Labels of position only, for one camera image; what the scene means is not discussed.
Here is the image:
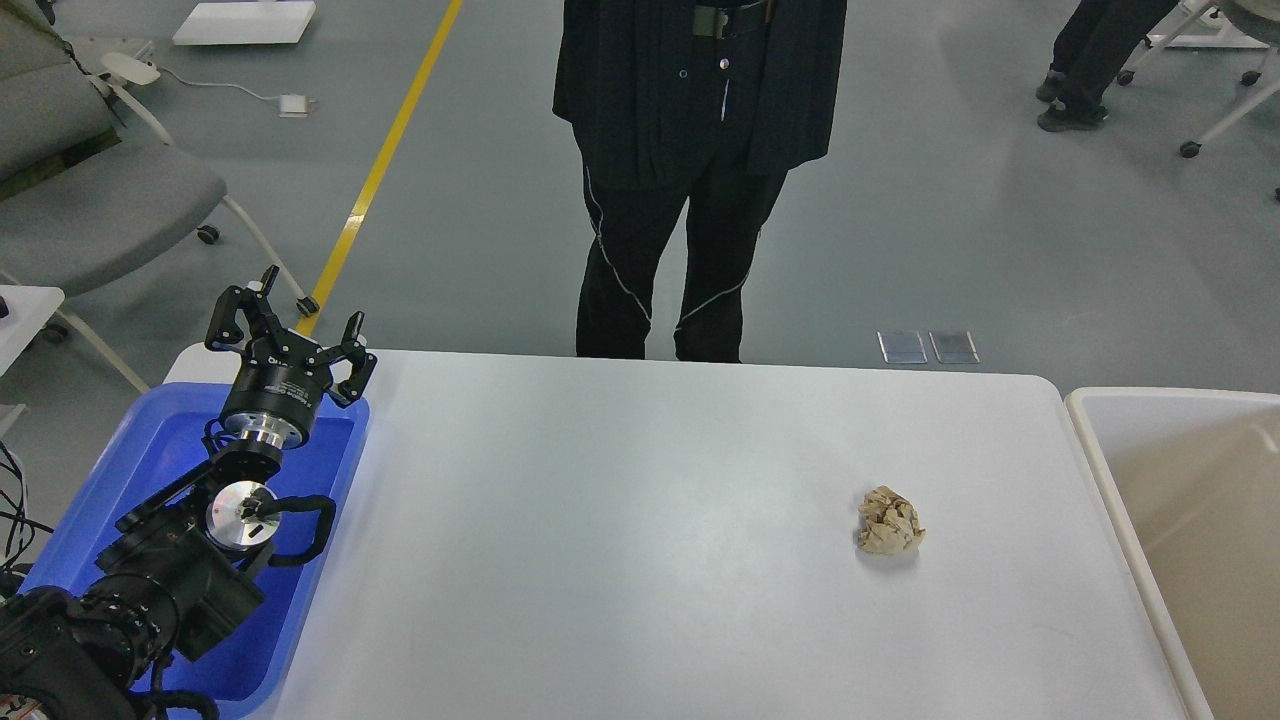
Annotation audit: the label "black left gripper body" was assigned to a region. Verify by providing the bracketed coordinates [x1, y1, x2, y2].
[219, 336, 332, 448]

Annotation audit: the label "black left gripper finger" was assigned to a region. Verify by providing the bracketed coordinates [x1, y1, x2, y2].
[310, 311, 378, 407]
[205, 265, 285, 354]

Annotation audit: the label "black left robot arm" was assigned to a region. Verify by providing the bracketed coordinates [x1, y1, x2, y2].
[1, 266, 378, 719]

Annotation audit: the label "white side table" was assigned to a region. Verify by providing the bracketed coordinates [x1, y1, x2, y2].
[1, 284, 65, 375]

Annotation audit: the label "grey office chair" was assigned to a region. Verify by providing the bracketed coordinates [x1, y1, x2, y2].
[0, 0, 319, 393]

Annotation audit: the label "blue plastic tray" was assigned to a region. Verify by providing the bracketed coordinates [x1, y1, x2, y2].
[22, 382, 371, 719]

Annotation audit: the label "white flat box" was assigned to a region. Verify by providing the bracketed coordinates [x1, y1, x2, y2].
[172, 1, 317, 46]

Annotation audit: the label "person in black clothes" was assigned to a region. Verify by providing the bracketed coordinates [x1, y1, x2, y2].
[553, 1, 849, 363]

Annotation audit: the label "left metal floor plate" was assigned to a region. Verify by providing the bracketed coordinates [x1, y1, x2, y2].
[877, 331, 929, 365]

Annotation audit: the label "metal floor plate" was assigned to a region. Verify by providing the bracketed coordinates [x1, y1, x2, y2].
[877, 331, 929, 365]
[929, 331, 980, 364]

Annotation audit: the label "crumpled brown paper ball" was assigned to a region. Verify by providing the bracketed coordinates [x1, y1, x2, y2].
[856, 486, 927, 557]

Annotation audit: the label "right metal floor plate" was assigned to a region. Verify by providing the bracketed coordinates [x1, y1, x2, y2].
[929, 331, 980, 364]

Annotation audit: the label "background person black trousers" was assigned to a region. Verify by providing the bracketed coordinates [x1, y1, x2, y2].
[1036, 1, 1176, 132]

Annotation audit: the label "beige plastic bin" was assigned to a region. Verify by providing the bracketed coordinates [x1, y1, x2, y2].
[1065, 387, 1279, 719]

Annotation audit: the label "white rolling chair base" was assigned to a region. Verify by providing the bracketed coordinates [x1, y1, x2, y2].
[1116, 0, 1280, 159]

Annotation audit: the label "white power adapter cable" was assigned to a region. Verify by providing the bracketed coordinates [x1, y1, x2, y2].
[150, 61, 319, 119]

